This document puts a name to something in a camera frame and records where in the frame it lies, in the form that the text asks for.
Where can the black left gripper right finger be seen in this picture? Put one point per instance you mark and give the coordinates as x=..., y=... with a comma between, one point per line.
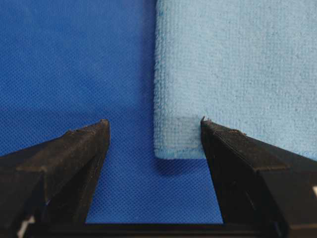
x=260, y=187

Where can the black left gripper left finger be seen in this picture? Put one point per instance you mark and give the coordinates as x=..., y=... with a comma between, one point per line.
x=54, y=181

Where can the light blue towel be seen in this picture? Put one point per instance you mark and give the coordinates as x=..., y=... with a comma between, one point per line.
x=249, y=65

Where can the dark blue table cloth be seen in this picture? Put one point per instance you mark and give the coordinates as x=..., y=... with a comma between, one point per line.
x=65, y=64

